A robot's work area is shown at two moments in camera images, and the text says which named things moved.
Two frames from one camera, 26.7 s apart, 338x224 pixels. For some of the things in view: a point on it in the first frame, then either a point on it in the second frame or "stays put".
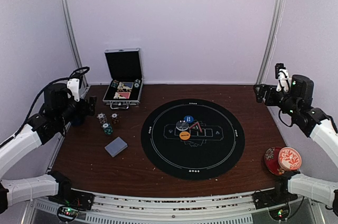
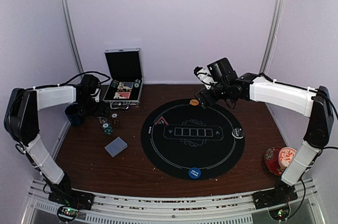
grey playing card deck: [115, 146] stays put
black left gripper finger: [92, 102] to [105, 110]
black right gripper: [270, 88] to [210, 100]
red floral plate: [271, 160] stays put
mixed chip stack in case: [114, 83] stays put
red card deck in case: [122, 95] stays put
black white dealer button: [181, 125] to [237, 133]
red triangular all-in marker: [196, 126] to [161, 121]
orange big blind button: [185, 135] to [194, 102]
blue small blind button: [188, 119] to [194, 173]
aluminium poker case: [127, 84] stays put
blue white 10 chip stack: [102, 118] stays put
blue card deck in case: [127, 85] stays put
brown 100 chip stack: [114, 117] stays put
